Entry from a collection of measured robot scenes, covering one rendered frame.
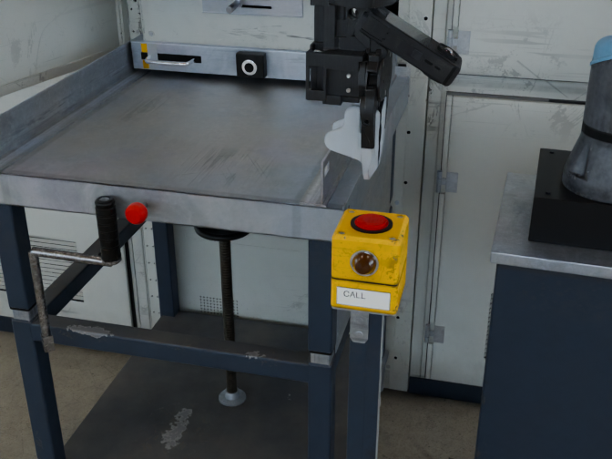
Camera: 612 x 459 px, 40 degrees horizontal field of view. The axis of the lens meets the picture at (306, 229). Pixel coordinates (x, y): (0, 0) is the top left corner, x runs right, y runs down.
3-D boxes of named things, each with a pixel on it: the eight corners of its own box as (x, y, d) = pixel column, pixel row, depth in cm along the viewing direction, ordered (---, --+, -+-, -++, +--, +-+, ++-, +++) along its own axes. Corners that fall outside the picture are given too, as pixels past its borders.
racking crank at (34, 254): (37, 352, 143) (10, 191, 129) (47, 342, 145) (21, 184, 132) (127, 368, 139) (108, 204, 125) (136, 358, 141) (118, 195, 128)
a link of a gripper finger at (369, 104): (364, 137, 95) (367, 62, 91) (380, 138, 94) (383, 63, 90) (355, 152, 91) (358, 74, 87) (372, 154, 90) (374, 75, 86)
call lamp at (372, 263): (376, 282, 96) (377, 257, 94) (347, 279, 97) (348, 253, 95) (378, 277, 97) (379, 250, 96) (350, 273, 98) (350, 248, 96)
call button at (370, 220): (385, 240, 97) (385, 229, 96) (351, 237, 98) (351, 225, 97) (391, 226, 101) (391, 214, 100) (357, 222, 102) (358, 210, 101)
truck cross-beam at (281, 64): (382, 86, 169) (382, 57, 166) (133, 68, 181) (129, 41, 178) (386, 78, 173) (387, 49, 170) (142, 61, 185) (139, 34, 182)
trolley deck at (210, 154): (343, 244, 123) (344, 207, 120) (-31, 200, 136) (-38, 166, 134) (408, 103, 181) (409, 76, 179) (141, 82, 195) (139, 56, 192)
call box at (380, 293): (395, 319, 99) (400, 241, 94) (330, 310, 101) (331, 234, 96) (405, 285, 106) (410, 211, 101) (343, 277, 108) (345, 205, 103)
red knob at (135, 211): (143, 228, 125) (141, 209, 123) (123, 225, 125) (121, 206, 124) (156, 215, 129) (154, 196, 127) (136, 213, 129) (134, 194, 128)
